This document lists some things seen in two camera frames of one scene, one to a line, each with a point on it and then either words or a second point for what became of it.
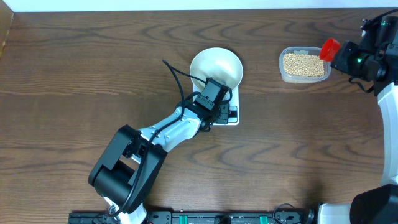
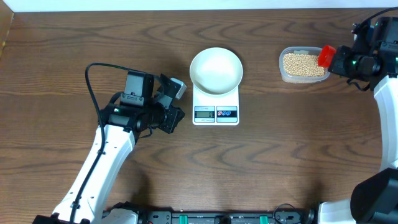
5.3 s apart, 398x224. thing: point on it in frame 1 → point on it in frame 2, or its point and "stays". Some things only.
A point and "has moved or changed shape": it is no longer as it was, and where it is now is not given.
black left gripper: x=221 y=109 → x=171 y=117
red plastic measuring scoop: x=328 y=49 has moved or changed shape
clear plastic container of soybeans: x=303 y=65 stays
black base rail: x=300 y=216 stays
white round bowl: x=219 y=63 stays
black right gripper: x=341 y=58 stays
